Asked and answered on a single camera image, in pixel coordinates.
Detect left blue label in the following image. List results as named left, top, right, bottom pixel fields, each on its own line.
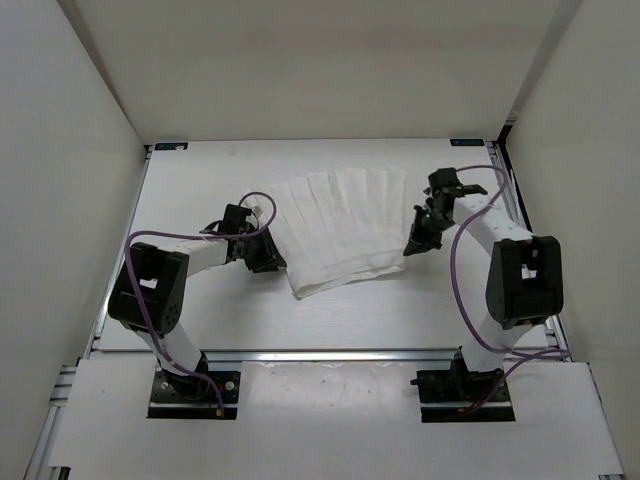
left=154, top=142, right=188, bottom=151

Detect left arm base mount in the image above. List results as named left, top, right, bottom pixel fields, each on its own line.
left=147, top=360, right=241, bottom=421

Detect front aluminium rail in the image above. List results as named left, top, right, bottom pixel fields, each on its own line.
left=205, top=349, right=456, bottom=363

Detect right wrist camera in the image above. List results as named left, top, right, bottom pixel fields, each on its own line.
left=423, top=187, right=440, bottom=203

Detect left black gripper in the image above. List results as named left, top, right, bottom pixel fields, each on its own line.
left=238, top=225, right=286, bottom=273

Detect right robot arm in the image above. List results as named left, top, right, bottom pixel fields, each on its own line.
left=403, top=168, right=568, bottom=400

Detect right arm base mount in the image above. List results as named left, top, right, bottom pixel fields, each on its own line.
left=410, top=357, right=516, bottom=423

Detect white pleated skirt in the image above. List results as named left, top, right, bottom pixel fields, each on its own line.
left=245, top=167, right=407, bottom=299

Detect right blue label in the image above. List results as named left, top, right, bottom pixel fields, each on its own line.
left=450, top=138, right=485, bottom=147

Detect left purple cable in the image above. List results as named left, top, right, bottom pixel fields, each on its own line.
left=123, top=190, right=279, bottom=416

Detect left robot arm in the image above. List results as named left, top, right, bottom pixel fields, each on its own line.
left=108, top=204, right=286, bottom=400

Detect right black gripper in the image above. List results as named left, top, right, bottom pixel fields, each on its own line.
left=403, top=205, right=454, bottom=257

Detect left aluminium frame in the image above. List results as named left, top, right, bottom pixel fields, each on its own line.
left=23, top=287, right=110, bottom=479

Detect blue label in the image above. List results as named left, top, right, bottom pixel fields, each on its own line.
left=154, top=142, right=188, bottom=151
left=450, top=138, right=485, bottom=147

